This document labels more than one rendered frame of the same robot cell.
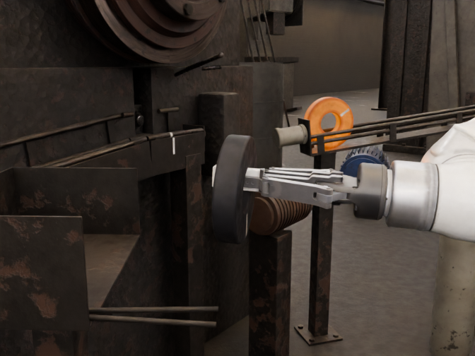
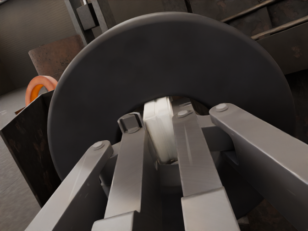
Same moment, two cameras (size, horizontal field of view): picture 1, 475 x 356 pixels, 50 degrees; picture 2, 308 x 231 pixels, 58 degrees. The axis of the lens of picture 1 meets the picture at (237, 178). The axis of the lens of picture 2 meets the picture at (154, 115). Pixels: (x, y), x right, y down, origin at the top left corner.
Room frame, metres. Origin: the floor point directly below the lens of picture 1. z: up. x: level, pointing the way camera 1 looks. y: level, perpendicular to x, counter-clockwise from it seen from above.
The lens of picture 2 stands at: (0.68, -0.17, 0.78)
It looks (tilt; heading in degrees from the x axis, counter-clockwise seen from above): 18 degrees down; 85
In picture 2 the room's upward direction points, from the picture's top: 19 degrees counter-clockwise
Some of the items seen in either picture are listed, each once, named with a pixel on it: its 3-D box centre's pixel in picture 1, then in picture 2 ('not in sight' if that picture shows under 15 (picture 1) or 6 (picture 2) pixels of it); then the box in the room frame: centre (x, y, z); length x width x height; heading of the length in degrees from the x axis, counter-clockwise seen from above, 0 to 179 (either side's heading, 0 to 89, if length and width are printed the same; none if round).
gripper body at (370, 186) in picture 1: (350, 189); not in sight; (0.67, -0.15, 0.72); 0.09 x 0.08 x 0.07; 78
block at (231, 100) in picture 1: (218, 134); not in sight; (1.45, 0.05, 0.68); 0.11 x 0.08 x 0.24; 53
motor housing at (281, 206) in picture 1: (277, 270); not in sight; (1.44, -0.12, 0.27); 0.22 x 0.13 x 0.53; 143
